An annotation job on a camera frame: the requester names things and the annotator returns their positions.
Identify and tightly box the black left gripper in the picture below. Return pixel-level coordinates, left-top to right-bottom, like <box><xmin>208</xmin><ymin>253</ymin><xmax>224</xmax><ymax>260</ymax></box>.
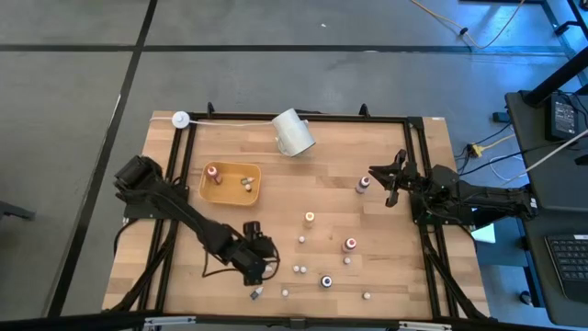
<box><xmin>229</xmin><ymin>234</ymin><xmax>280</xmax><ymax>287</ymax></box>

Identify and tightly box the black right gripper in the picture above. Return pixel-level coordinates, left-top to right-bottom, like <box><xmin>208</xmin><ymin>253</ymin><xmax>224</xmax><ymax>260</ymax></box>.
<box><xmin>368</xmin><ymin>149</ymin><xmax>435</xmax><ymax>208</ymax></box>

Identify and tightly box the yellow plastic bin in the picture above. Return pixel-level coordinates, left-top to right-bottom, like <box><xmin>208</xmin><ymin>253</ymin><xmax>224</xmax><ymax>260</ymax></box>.
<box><xmin>198</xmin><ymin>160</ymin><xmax>263</xmax><ymax>207</ymax></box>

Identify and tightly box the white spot lamp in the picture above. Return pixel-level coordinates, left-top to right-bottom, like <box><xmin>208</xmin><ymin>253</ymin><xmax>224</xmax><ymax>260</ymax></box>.
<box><xmin>270</xmin><ymin>108</ymin><xmax>317</xmax><ymax>159</ymax></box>

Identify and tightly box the black office desk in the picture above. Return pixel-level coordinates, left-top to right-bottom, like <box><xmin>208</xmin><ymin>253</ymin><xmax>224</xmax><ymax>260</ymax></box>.
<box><xmin>504</xmin><ymin>89</ymin><xmax>588</xmax><ymax>328</ymax></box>

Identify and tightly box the black power adapter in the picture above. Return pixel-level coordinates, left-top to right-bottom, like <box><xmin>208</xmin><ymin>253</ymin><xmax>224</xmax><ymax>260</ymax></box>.
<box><xmin>545</xmin><ymin>93</ymin><xmax>581</xmax><ymax>142</ymax></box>

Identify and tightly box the black front crossbeam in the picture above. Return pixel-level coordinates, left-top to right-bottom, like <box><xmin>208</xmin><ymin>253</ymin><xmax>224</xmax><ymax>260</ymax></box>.
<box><xmin>0</xmin><ymin>311</ymin><xmax>588</xmax><ymax>331</ymax></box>

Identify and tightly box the black desk pole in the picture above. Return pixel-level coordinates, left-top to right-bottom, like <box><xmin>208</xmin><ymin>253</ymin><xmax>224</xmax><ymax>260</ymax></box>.
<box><xmin>523</xmin><ymin>58</ymin><xmax>588</xmax><ymax>108</ymax></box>

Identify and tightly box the black computer keyboard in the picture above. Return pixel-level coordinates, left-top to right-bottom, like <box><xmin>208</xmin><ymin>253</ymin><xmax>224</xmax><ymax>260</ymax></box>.
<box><xmin>544</xmin><ymin>233</ymin><xmax>588</xmax><ymax>303</ymax></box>

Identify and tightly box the black furniture foot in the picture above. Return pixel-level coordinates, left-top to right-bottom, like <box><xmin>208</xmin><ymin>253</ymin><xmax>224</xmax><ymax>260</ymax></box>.
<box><xmin>0</xmin><ymin>200</ymin><xmax>37</xmax><ymax>222</ymax></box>

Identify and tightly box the silver aluminium bracket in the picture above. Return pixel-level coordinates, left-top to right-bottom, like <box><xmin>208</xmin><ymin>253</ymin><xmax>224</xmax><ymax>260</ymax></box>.
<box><xmin>398</xmin><ymin>320</ymin><xmax>454</xmax><ymax>331</ymax></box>
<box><xmin>144</xmin><ymin>314</ymin><xmax>198</xmax><ymax>328</ymax></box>

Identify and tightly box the black aluminium table frame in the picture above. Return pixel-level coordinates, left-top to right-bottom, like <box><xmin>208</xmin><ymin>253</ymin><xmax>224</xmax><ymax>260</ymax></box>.
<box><xmin>103</xmin><ymin>101</ymin><xmax>491</xmax><ymax>323</ymax></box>

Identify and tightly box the white lamp cable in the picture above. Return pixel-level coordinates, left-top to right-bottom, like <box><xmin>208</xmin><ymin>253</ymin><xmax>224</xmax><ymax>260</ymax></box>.
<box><xmin>149</xmin><ymin>117</ymin><xmax>275</xmax><ymax>128</ymax></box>

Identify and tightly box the yellow extension cable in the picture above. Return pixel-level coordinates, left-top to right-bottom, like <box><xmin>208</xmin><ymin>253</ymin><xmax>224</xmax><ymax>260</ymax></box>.
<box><xmin>408</xmin><ymin>0</ymin><xmax>527</xmax><ymax>51</ymax></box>

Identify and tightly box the white round cable switch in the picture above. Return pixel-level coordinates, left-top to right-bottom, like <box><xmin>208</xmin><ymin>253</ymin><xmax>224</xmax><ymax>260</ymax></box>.
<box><xmin>171</xmin><ymin>110</ymin><xmax>191</xmax><ymax>130</ymax></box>

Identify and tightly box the white desk cable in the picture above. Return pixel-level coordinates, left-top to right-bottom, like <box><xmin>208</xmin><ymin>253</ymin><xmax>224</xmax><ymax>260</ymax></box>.
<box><xmin>503</xmin><ymin>128</ymin><xmax>588</xmax><ymax>185</ymax></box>

